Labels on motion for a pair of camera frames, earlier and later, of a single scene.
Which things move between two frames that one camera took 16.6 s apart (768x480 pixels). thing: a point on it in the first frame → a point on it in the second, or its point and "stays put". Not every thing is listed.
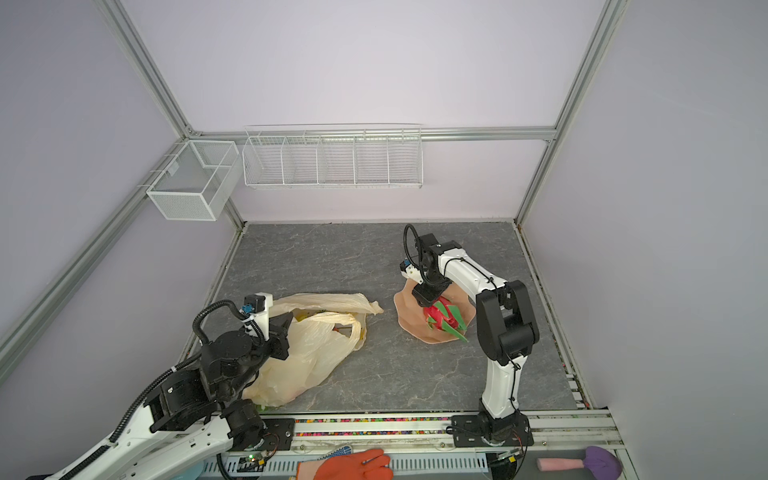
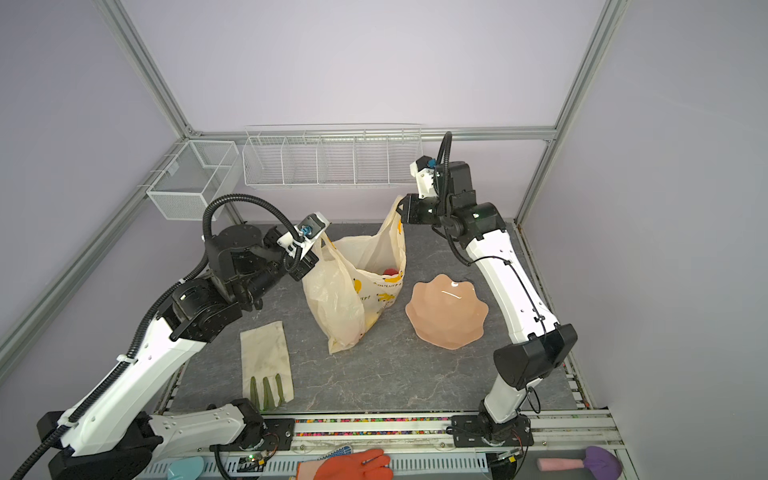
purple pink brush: [598, 461] stays put
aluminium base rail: [554, 429] stays put
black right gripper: [426, 297] → [414, 215]
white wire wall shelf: [333, 155] stays put
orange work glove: [365, 465] stays put
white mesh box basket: [199, 181] stays put
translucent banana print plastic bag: [327, 329] → [350, 281]
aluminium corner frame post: [118, 19] stays put
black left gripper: [278, 333] → [304, 266]
